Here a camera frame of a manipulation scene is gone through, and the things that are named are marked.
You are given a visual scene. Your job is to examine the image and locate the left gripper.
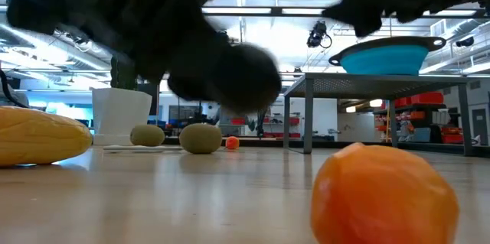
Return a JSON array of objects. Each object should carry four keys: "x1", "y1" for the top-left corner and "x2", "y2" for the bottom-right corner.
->
[{"x1": 5, "y1": 0, "x2": 230, "y2": 103}]

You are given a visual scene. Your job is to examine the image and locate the blue collapsible bowl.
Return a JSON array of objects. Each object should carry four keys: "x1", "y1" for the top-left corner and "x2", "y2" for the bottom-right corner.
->
[{"x1": 328, "y1": 36, "x2": 447, "y2": 76}]

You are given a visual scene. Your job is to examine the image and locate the dark avocado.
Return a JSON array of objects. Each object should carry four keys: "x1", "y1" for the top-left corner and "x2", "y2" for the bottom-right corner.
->
[{"x1": 214, "y1": 43, "x2": 283, "y2": 114}]

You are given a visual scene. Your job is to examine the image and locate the green-brown kiwi fruit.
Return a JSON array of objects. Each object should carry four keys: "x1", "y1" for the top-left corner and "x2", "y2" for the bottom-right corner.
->
[
  {"x1": 129, "y1": 124, "x2": 166, "y2": 148},
  {"x1": 178, "y1": 122, "x2": 223, "y2": 155}
]

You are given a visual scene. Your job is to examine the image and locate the silver knife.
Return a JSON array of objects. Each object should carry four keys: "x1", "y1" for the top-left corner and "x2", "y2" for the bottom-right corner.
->
[{"x1": 102, "y1": 144, "x2": 185, "y2": 151}]

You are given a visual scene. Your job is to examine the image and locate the small orange stemmed fruit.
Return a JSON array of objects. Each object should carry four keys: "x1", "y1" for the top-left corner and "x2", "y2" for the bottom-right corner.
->
[
  {"x1": 224, "y1": 135, "x2": 240, "y2": 151},
  {"x1": 310, "y1": 142, "x2": 460, "y2": 244}
]

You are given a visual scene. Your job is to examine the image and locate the yellow corn cob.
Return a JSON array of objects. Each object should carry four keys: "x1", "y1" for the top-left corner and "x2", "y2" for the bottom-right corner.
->
[{"x1": 0, "y1": 106, "x2": 93, "y2": 168}]

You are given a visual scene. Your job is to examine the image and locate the black monitor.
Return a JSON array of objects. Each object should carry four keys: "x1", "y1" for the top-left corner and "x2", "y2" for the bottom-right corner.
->
[{"x1": 137, "y1": 82, "x2": 161, "y2": 117}]

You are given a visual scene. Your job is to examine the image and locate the green cactus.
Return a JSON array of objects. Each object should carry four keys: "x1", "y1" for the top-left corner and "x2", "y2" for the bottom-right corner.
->
[{"x1": 109, "y1": 55, "x2": 138, "y2": 91}]

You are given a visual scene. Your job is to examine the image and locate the white plant pot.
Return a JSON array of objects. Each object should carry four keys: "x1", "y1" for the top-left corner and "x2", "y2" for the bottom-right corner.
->
[{"x1": 91, "y1": 87, "x2": 153, "y2": 146}]

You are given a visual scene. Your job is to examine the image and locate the grey perforated metal shelf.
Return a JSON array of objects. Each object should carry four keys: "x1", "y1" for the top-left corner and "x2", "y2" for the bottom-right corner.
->
[{"x1": 283, "y1": 72, "x2": 490, "y2": 157}]

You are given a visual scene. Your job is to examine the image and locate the black overhead light bar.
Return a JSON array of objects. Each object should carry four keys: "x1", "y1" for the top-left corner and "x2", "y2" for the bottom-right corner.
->
[{"x1": 201, "y1": 5, "x2": 490, "y2": 18}]

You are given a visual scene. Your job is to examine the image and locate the shelf rack with red bins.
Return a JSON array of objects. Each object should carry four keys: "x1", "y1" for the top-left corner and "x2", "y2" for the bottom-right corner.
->
[{"x1": 373, "y1": 90, "x2": 466, "y2": 145}]

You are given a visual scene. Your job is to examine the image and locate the grey door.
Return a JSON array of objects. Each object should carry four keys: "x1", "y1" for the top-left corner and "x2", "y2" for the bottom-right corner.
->
[{"x1": 471, "y1": 108, "x2": 489, "y2": 146}]

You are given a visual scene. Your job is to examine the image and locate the black overhead camera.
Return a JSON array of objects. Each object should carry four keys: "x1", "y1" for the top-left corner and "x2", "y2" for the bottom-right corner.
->
[{"x1": 305, "y1": 20, "x2": 332, "y2": 50}]

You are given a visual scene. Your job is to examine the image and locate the black aluminium table frame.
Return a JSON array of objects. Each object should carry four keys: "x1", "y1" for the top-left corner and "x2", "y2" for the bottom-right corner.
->
[{"x1": 162, "y1": 136, "x2": 490, "y2": 158}]

